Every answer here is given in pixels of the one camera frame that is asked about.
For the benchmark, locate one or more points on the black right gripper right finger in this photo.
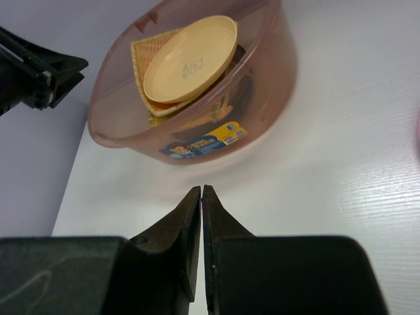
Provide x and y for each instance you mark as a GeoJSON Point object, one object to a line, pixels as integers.
{"type": "Point", "coordinates": [247, 274]}

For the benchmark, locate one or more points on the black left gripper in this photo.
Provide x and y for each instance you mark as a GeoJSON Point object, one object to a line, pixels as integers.
{"type": "Point", "coordinates": [27, 70]}

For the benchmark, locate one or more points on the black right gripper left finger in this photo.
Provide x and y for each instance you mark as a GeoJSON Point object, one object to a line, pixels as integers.
{"type": "Point", "coordinates": [152, 273]}

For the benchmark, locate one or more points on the orange woven fan-shaped plate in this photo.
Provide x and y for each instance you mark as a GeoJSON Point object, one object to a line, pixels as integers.
{"type": "Point", "coordinates": [151, 78]}

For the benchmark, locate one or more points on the green bamboo-pattern fan plate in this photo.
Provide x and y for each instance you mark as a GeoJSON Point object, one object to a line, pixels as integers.
{"type": "Point", "coordinates": [154, 121]}

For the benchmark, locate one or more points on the yellow round bear plate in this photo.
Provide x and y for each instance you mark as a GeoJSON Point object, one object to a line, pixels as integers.
{"type": "Point", "coordinates": [199, 54]}

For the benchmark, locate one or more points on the orange boat-shaped woven plate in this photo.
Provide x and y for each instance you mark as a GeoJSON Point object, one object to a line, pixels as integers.
{"type": "Point", "coordinates": [215, 114]}

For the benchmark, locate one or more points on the pink round plate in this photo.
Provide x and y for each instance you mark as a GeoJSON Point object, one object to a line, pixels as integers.
{"type": "Point", "coordinates": [418, 131]}

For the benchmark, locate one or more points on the pink translucent plastic bin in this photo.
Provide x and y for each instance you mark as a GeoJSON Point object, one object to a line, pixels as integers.
{"type": "Point", "coordinates": [259, 82]}

